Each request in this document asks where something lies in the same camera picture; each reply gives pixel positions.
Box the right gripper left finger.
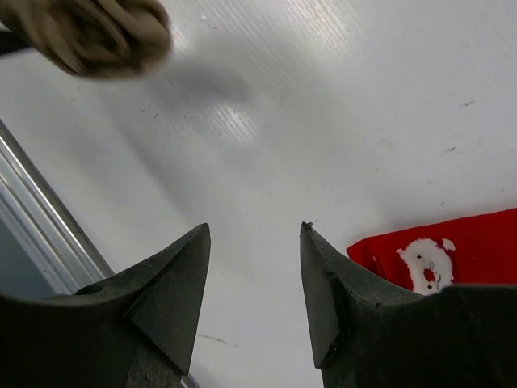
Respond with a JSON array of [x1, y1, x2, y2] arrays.
[[74, 223, 211, 374]]

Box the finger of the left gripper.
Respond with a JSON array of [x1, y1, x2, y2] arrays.
[[0, 30, 31, 55]]

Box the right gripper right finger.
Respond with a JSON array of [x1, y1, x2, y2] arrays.
[[300, 222, 422, 369]]

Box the aluminium frame rail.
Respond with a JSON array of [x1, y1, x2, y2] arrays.
[[0, 119, 203, 388]]

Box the red Santa sock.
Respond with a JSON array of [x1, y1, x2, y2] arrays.
[[347, 209, 516, 295]]

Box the brown argyle sock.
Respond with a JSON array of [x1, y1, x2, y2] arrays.
[[1, 1, 174, 79]]

